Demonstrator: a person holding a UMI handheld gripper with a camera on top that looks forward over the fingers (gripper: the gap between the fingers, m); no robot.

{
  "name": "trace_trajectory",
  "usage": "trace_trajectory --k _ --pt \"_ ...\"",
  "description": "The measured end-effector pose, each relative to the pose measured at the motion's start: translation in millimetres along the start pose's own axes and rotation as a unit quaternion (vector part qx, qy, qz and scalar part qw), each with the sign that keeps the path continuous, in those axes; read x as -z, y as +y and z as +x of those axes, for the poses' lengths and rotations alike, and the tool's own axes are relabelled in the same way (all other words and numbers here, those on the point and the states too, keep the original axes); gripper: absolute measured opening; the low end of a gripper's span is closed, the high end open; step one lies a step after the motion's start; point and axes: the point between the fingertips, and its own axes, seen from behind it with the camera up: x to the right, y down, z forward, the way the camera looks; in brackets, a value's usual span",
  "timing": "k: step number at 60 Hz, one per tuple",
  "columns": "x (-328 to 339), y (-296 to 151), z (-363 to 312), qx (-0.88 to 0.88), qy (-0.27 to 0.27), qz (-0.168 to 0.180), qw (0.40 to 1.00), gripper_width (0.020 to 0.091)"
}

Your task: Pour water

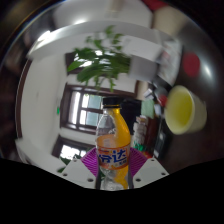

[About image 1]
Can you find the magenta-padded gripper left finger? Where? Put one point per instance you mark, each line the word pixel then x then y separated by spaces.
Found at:
pixel 80 171

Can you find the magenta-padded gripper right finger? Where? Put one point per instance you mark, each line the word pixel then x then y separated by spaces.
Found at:
pixel 148 171

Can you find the clear orange soda bottle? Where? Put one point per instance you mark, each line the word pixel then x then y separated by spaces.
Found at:
pixel 113 150

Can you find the dark-framed window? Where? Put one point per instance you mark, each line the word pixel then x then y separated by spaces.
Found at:
pixel 66 150
pixel 71 58

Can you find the flat black device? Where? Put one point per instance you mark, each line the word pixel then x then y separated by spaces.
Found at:
pixel 163 140

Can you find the dark wooden double door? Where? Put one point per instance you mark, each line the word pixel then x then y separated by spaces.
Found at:
pixel 80 110

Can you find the green notebook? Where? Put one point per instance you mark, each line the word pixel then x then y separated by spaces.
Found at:
pixel 147 108

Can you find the green exit sign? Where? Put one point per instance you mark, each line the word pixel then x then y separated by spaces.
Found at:
pixel 58 110

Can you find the pale yellow plastic cup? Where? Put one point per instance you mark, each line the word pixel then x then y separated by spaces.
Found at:
pixel 181 111

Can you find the small red ball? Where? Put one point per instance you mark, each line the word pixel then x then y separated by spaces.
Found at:
pixel 162 100

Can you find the flat round red coaster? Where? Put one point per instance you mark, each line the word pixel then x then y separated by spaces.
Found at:
pixel 191 65

